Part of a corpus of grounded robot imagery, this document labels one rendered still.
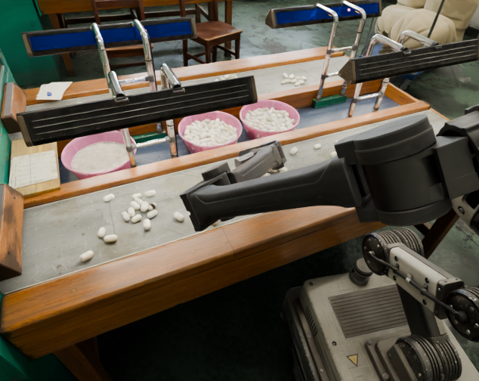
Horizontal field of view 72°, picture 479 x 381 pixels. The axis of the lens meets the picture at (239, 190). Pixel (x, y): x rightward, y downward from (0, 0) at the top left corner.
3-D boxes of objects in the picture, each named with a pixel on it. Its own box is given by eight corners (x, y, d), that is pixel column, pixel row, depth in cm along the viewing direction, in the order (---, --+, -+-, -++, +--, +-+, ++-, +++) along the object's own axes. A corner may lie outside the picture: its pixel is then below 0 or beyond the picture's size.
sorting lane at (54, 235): (482, 147, 143) (484, 144, 141) (8, 298, 86) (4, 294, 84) (428, 113, 162) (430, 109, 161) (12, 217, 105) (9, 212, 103)
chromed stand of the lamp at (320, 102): (345, 102, 176) (372, 10, 145) (313, 109, 170) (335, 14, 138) (325, 86, 188) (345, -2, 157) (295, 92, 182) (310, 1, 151)
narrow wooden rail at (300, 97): (378, 94, 188) (385, 76, 180) (23, 170, 130) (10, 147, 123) (372, 90, 191) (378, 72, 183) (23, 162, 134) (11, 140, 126)
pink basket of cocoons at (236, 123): (253, 147, 144) (255, 128, 138) (208, 174, 130) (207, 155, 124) (213, 122, 157) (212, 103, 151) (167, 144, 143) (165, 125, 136)
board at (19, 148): (60, 189, 108) (60, 187, 107) (9, 201, 104) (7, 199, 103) (56, 134, 130) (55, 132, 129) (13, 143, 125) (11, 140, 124)
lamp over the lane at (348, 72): (478, 60, 130) (489, 41, 125) (351, 85, 110) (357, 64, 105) (462, 53, 135) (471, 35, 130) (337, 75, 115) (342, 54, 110)
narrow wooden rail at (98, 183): (422, 124, 167) (432, 105, 159) (21, 230, 109) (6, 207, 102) (414, 119, 170) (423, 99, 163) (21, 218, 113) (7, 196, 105)
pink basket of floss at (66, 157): (153, 159, 135) (149, 140, 129) (110, 202, 117) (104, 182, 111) (101, 142, 142) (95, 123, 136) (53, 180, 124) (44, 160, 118)
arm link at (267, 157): (237, 218, 66) (217, 168, 64) (214, 224, 68) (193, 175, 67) (291, 165, 103) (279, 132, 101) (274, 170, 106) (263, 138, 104)
